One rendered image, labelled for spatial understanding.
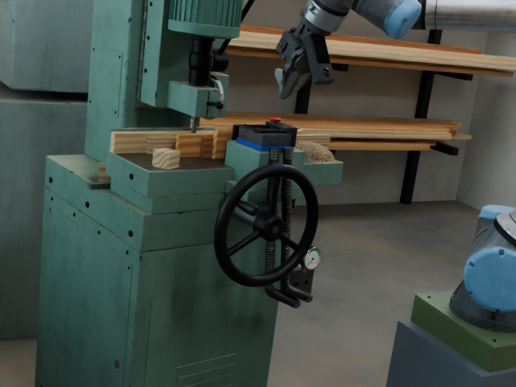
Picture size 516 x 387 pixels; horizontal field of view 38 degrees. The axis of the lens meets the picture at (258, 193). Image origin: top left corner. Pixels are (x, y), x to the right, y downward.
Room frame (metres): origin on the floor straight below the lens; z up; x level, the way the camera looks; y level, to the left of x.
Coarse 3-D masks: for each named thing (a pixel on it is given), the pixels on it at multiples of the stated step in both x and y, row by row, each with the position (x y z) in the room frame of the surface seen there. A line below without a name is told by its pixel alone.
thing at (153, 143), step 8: (296, 136) 2.06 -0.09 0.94; (304, 136) 2.08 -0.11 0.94; (312, 136) 2.09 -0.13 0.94; (320, 136) 2.11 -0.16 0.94; (328, 136) 2.13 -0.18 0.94; (152, 144) 1.77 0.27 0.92; (160, 144) 1.78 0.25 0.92; (168, 144) 1.80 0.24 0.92; (320, 144) 2.12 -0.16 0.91; (328, 144) 2.14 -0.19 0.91; (152, 152) 1.77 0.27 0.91
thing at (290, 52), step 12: (300, 12) 1.73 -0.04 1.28; (300, 24) 1.73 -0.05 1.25; (312, 24) 1.68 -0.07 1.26; (288, 36) 1.73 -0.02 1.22; (300, 36) 1.73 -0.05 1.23; (276, 48) 1.76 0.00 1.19; (288, 48) 1.73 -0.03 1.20; (300, 48) 1.70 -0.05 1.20; (288, 60) 1.73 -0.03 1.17; (300, 60) 1.70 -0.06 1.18
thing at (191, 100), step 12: (180, 84) 1.85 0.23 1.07; (192, 84) 1.86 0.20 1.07; (168, 96) 1.89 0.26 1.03; (180, 96) 1.85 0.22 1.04; (192, 96) 1.81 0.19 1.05; (204, 96) 1.81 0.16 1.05; (216, 96) 1.83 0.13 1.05; (180, 108) 1.84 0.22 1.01; (192, 108) 1.80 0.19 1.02; (204, 108) 1.81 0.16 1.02; (216, 108) 1.83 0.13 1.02
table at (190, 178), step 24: (120, 168) 1.69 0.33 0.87; (144, 168) 1.61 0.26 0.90; (192, 168) 1.67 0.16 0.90; (216, 168) 1.70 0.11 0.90; (312, 168) 1.89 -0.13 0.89; (336, 168) 1.95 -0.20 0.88; (144, 192) 1.60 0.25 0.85; (168, 192) 1.62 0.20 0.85; (192, 192) 1.66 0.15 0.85; (216, 192) 1.71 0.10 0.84; (264, 192) 1.68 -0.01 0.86
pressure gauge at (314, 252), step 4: (312, 248) 1.83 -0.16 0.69; (316, 248) 1.84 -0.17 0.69; (308, 252) 1.82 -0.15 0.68; (312, 252) 1.84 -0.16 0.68; (316, 252) 1.85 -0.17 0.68; (320, 252) 1.85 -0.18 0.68; (308, 256) 1.83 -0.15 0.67; (312, 256) 1.84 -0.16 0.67; (316, 256) 1.85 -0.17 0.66; (320, 256) 1.86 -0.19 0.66; (304, 260) 1.82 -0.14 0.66; (308, 260) 1.83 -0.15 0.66; (316, 260) 1.85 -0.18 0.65; (320, 260) 1.85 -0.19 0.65; (300, 264) 1.84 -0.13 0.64; (304, 264) 1.82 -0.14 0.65; (308, 264) 1.83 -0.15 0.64; (312, 264) 1.84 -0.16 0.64; (316, 264) 1.85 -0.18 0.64; (304, 268) 1.85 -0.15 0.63; (308, 268) 1.83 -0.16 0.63; (312, 268) 1.84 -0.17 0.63; (304, 272) 1.85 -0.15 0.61
